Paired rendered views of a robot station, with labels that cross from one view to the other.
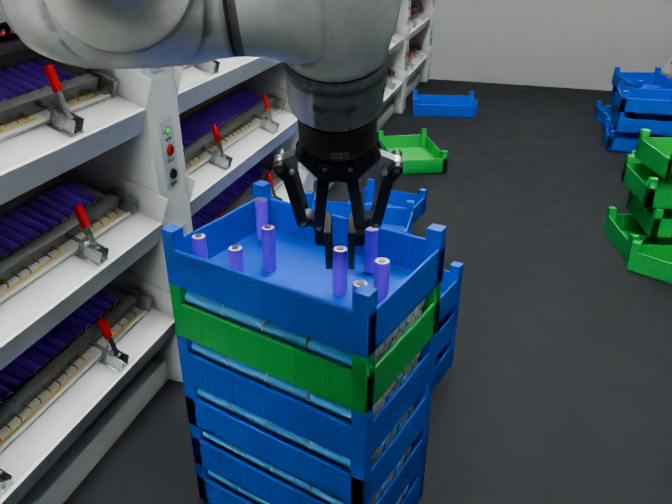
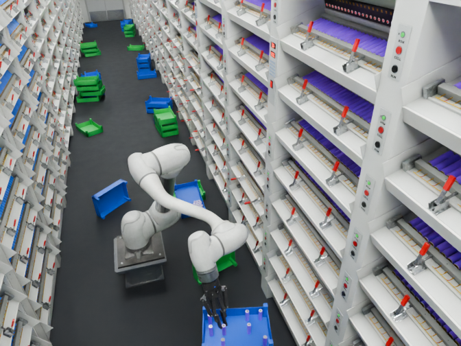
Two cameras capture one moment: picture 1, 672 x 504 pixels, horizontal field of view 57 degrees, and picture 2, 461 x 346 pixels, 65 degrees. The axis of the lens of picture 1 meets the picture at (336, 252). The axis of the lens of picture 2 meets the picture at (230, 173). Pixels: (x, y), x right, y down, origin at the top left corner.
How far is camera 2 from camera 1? 193 cm
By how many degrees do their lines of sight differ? 111
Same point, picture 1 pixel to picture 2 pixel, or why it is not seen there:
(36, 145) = (306, 283)
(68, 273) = (305, 312)
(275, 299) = (229, 310)
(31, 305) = (296, 299)
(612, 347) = not seen: outside the picture
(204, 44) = not seen: hidden behind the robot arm
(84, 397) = (297, 332)
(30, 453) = (287, 313)
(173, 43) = not seen: hidden behind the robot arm
